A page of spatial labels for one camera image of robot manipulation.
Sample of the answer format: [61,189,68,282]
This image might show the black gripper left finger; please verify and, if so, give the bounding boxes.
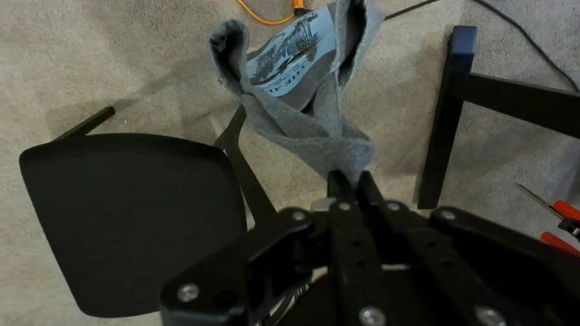
[327,173,387,326]

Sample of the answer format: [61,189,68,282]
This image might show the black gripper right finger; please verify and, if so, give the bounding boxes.
[356,173,543,326]

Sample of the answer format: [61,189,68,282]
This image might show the grey tote bag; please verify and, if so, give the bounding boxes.
[208,0,383,184]

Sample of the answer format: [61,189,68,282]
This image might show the black wooden chair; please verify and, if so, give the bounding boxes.
[17,108,267,320]

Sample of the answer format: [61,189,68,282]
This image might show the black orange bar clamp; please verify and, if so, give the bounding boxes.
[518,186,580,224]

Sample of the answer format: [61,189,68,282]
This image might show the black table leg frame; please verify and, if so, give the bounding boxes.
[414,24,580,213]

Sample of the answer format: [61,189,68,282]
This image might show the orange extension cord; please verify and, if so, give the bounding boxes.
[233,0,309,30]

